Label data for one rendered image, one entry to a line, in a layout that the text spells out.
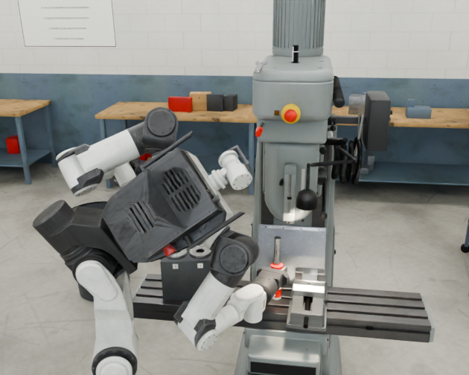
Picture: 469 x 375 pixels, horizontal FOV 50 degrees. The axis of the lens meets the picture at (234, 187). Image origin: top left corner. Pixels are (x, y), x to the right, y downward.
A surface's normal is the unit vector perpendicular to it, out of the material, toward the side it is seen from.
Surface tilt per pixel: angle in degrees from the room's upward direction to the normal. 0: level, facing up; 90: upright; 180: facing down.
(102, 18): 90
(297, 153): 90
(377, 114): 90
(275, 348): 0
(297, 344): 0
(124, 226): 74
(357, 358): 0
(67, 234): 90
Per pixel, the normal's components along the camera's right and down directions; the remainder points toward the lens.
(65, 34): -0.15, 0.36
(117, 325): 0.15, 0.36
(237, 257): -0.22, 0.04
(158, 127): 0.15, -0.14
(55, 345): -0.01, -0.93
